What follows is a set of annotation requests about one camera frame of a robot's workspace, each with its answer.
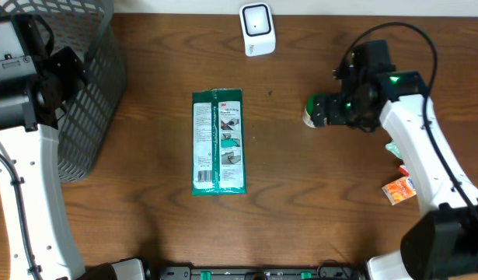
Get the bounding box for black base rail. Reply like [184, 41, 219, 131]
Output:
[159, 264, 366, 280]

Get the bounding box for green lid glass jar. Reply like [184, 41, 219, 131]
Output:
[302, 93, 327, 128]

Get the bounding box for white barcode scanner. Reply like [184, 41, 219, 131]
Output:
[239, 2, 276, 57]

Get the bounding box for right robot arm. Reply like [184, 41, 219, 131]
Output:
[305, 40, 478, 279]

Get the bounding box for grey plastic mesh basket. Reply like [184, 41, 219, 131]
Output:
[0, 0, 127, 182]

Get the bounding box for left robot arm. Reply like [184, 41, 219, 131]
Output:
[0, 13, 150, 279]

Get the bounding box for red snack bar wrapper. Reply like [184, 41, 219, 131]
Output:
[398, 164, 410, 177]

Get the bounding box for orange tissue pack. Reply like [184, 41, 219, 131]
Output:
[382, 177, 417, 205]

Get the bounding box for mint green wipes packet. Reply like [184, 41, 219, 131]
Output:
[386, 141, 402, 159]

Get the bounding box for green 3M gloves package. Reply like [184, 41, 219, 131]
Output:
[192, 89, 246, 197]

